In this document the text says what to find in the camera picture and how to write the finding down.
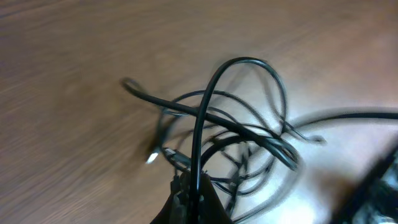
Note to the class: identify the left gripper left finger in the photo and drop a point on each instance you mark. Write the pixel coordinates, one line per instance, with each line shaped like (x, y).
(174, 210)

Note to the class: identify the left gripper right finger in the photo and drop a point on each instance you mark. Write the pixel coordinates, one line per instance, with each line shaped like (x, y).
(211, 210)

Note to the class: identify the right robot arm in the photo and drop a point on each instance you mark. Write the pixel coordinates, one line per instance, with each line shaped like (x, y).
(374, 200)

